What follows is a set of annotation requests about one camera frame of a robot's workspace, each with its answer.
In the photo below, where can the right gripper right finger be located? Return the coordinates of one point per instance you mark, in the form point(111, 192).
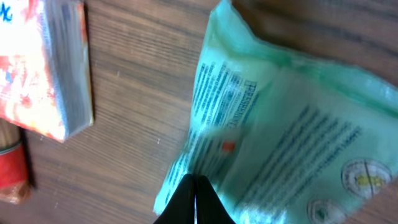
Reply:
point(210, 210)

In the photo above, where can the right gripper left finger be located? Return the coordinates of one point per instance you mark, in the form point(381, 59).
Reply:
point(181, 207)

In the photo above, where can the green wet wipes packet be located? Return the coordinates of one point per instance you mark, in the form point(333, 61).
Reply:
point(283, 137)

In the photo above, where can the orange spaghetti packet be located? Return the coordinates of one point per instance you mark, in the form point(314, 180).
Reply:
point(14, 171)

